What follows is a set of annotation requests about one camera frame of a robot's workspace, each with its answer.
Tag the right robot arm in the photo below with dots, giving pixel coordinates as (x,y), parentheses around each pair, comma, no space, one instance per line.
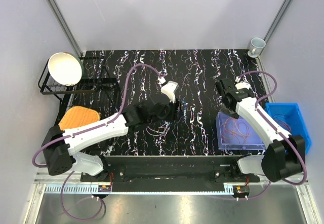
(284,153)

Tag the white mug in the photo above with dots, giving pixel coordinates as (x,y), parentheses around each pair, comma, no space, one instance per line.
(256,47)

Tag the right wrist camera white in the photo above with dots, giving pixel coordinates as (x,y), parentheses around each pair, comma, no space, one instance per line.
(241,84)

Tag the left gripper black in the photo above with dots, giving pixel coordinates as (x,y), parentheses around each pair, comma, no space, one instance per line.
(175,112)

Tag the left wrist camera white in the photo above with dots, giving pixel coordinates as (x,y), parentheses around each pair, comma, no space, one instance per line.
(168,88)

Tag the white bowl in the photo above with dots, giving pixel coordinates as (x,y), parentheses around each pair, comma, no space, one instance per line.
(65,68)

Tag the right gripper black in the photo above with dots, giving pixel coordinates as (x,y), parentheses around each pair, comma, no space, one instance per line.
(231,113)

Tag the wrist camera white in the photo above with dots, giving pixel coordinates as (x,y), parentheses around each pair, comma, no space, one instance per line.
(168,88)
(241,84)

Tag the blue plastic bin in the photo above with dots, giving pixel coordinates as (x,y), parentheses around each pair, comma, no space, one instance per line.
(288,116)

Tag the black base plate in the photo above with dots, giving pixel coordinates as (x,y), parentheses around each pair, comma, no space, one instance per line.
(170,174)

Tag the orange woven mat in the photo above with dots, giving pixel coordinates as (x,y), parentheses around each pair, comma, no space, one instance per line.
(78,116)

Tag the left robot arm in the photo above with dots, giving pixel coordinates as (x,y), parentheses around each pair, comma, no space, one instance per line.
(63,149)

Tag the purple translucent box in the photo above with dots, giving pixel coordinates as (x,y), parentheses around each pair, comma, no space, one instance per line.
(236,134)

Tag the black wire dish rack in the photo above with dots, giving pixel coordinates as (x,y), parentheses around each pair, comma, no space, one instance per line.
(95,80)

